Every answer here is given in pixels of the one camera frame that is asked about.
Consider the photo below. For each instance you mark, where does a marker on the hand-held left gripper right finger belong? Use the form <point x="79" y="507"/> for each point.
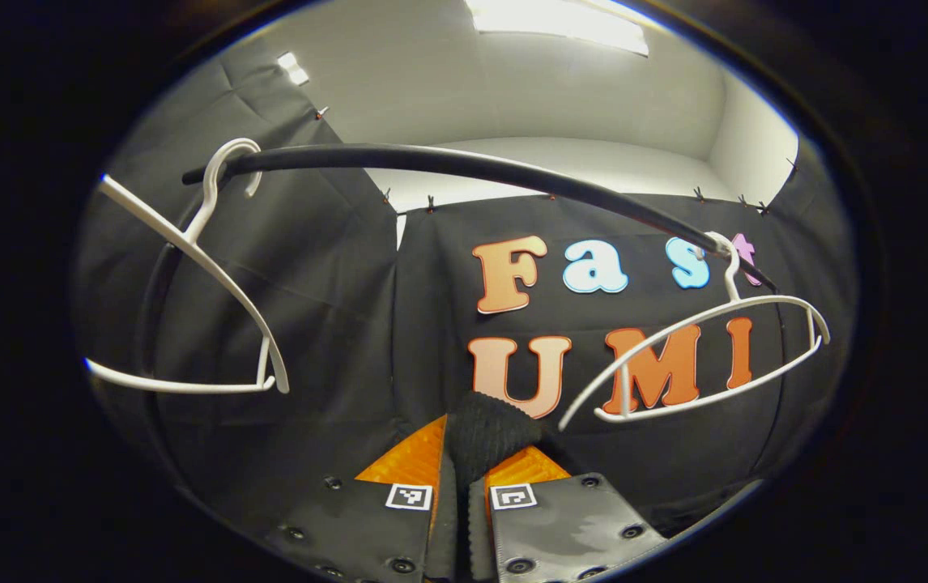
<point x="478" y="542"/>

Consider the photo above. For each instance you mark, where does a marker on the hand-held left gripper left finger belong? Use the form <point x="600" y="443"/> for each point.
<point x="444" y="534"/>

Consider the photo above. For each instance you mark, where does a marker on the white plastic hanger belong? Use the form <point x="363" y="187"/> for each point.
<point x="205" y="389"/>
<point x="764" y="299"/>

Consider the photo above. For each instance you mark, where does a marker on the black metal clothes rack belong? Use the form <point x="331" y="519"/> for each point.
<point x="351" y="152"/>

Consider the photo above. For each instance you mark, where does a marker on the black backdrop cloth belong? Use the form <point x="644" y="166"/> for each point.
<point x="334" y="340"/>

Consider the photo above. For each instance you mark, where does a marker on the small ceiling light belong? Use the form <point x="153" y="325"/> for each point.
<point x="293" y="69"/>

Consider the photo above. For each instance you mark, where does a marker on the long ceiling light panel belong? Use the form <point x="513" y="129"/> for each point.
<point x="561" y="20"/>

